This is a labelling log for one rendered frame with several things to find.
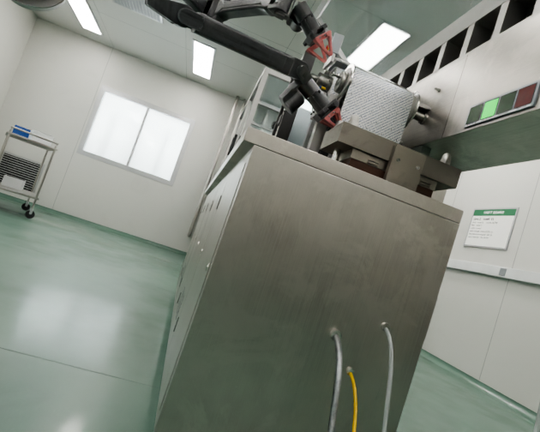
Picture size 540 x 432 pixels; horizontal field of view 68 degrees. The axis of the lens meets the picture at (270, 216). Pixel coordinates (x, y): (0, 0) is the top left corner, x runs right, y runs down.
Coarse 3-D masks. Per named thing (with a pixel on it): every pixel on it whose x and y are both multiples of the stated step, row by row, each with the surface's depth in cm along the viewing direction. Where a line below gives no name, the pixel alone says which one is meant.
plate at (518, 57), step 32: (512, 32) 115; (480, 64) 125; (512, 64) 110; (448, 96) 137; (480, 96) 119; (416, 128) 152; (448, 128) 130; (480, 128) 115; (512, 128) 109; (480, 160) 140; (512, 160) 130
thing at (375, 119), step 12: (348, 96) 135; (348, 108) 135; (360, 108) 136; (372, 108) 137; (348, 120) 135; (360, 120) 136; (372, 120) 137; (384, 120) 138; (396, 120) 139; (372, 132) 137; (384, 132) 138; (396, 132) 139
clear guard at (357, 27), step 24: (336, 0) 208; (360, 0) 192; (384, 0) 179; (408, 0) 168; (432, 0) 158; (456, 0) 149; (480, 0) 141; (336, 24) 220; (360, 24) 203; (384, 24) 189; (408, 24) 176; (432, 24) 165; (360, 48) 215; (384, 48) 199; (408, 48) 185; (384, 72) 211
